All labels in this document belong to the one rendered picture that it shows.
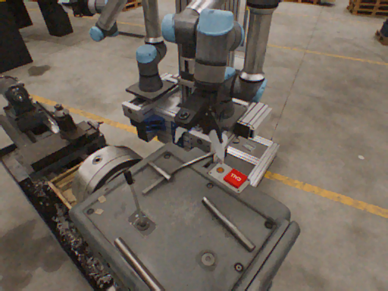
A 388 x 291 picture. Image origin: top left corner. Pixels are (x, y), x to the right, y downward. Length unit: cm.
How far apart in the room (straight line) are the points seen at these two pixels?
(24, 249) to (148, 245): 186
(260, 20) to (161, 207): 75
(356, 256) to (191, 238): 184
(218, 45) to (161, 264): 54
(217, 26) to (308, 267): 191
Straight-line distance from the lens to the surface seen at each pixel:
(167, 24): 72
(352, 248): 241
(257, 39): 104
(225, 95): 118
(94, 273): 150
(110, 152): 99
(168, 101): 156
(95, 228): 77
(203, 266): 67
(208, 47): 56
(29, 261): 241
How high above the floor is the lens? 188
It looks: 43 degrees down
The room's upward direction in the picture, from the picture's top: straight up
